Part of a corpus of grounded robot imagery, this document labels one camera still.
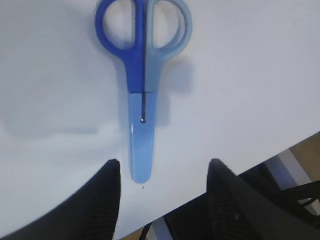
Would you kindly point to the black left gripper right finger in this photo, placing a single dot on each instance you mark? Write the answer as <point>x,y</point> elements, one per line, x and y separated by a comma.
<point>237,211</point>

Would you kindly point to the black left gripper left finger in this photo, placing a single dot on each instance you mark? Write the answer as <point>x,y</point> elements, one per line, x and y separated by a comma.
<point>89,214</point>

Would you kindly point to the blue scissors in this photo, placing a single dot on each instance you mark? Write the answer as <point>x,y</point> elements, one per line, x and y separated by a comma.
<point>143,66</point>

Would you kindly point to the black table frame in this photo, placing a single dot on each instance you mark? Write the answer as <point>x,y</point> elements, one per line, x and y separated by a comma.
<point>191,221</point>

